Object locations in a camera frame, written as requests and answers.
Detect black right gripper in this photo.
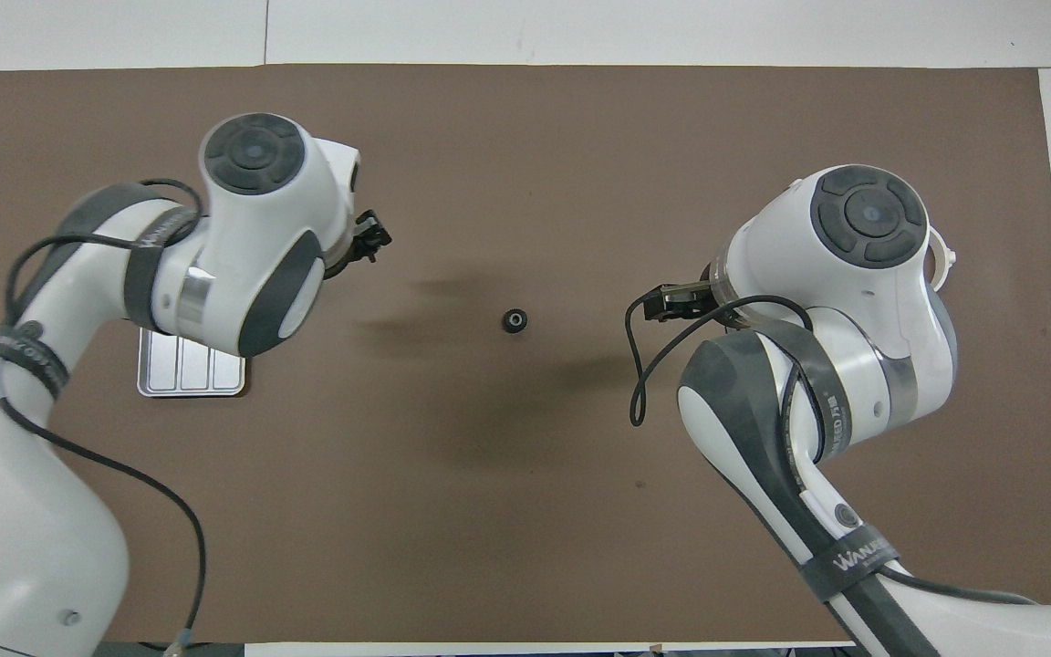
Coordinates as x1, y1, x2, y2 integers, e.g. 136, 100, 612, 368
648, 283, 718, 323

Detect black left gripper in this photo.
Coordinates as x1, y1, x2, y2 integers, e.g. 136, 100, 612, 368
348, 211, 393, 265

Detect silver metal tray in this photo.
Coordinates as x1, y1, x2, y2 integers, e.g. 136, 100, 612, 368
137, 327, 246, 398

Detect brown table mat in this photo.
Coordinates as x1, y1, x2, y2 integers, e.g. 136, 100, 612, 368
0, 64, 1051, 644

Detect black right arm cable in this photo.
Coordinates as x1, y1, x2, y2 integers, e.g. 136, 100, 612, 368
625, 292, 818, 428

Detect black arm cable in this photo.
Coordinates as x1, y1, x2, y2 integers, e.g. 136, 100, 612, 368
0, 178, 209, 656
625, 292, 818, 428

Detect white curved plastic bracket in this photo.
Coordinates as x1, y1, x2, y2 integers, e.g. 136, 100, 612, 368
927, 226, 958, 293

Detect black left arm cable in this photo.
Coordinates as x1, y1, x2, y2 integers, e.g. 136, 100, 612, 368
0, 178, 209, 656

